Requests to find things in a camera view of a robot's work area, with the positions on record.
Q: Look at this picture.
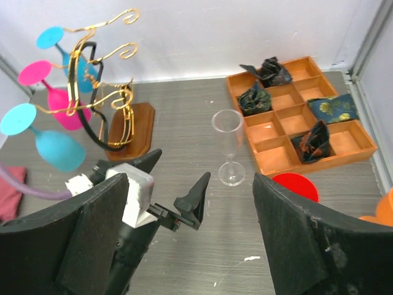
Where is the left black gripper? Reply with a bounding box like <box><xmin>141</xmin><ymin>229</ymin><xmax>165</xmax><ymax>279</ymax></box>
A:
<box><xmin>91</xmin><ymin>149</ymin><xmax>211</xmax><ymax>231</ymax></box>

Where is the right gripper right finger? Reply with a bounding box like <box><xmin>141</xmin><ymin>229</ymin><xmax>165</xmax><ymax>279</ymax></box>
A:
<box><xmin>252</xmin><ymin>173</ymin><xmax>392</xmax><ymax>294</ymax></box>

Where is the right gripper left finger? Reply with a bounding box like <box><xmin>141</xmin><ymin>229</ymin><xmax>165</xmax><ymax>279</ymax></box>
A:
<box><xmin>1</xmin><ymin>173</ymin><xmax>129</xmax><ymax>294</ymax></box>

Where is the red wine glass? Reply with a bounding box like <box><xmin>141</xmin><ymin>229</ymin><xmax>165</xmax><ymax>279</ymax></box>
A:
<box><xmin>272</xmin><ymin>173</ymin><xmax>319</xmax><ymax>203</ymax></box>

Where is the orange wine glass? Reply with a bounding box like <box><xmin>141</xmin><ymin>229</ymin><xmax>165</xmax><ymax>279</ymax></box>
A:
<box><xmin>359</xmin><ymin>189</ymin><xmax>393</xmax><ymax>227</ymax></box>

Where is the clear wine glass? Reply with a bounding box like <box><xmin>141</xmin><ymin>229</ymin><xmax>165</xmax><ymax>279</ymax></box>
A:
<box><xmin>211</xmin><ymin>109</ymin><xmax>246</xmax><ymax>187</ymax></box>

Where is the gold wire glass rack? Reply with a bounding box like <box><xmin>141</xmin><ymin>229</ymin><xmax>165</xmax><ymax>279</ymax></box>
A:
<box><xmin>36</xmin><ymin>8</ymin><xmax>155</xmax><ymax>161</ymax></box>

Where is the front blue wine glass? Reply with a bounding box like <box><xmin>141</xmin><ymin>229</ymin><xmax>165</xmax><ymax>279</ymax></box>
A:
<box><xmin>1</xmin><ymin>103</ymin><xmax>86</xmax><ymax>172</ymax></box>

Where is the blue wine glass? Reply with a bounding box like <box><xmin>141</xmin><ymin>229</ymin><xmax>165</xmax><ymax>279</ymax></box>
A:
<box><xmin>36</xmin><ymin>26</ymin><xmax>101</xmax><ymax>93</ymax></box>
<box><xmin>1</xmin><ymin>103</ymin><xmax>86</xmax><ymax>172</ymax></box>

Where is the rear blue wine glass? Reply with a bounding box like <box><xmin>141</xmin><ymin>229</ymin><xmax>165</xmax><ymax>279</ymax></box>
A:
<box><xmin>36</xmin><ymin>26</ymin><xmax>101</xmax><ymax>93</ymax></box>

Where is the pink wine glass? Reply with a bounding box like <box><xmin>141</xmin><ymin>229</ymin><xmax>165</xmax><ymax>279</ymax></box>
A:
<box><xmin>18</xmin><ymin>60</ymin><xmax>83</xmax><ymax>131</ymax></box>

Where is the maroon cloth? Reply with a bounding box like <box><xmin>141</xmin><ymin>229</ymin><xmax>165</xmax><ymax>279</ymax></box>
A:
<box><xmin>0</xmin><ymin>167</ymin><xmax>26</xmax><ymax>223</ymax></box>

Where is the dark orange folded napkin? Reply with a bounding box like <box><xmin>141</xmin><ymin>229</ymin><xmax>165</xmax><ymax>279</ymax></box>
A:
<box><xmin>290</xmin><ymin>120</ymin><xmax>335</xmax><ymax>164</ymax></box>

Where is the wooden compartment tray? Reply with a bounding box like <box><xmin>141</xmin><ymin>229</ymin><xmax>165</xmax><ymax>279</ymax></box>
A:
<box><xmin>244</xmin><ymin>57</ymin><xmax>377</xmax><ymax>177</ymax></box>

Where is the dark green folded napkin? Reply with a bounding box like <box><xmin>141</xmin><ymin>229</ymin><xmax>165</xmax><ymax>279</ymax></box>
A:
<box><xmin>238</xmin><ymin>81</ymin><xmax>271</xmax><ymax>117</ymax></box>

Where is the blue floral flat napkin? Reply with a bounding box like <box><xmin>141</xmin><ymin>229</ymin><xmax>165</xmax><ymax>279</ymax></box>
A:
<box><xmin>306</xmin><ymin>93</ymin><xmax>359</xmax><ymax>124</ymax></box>

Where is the dark folded napkin rear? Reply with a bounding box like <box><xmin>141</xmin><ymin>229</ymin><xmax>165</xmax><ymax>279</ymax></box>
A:
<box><xmin>240</xmin><ymin>57</ymin><xmax>293</xmax><ymax>88</ymax></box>

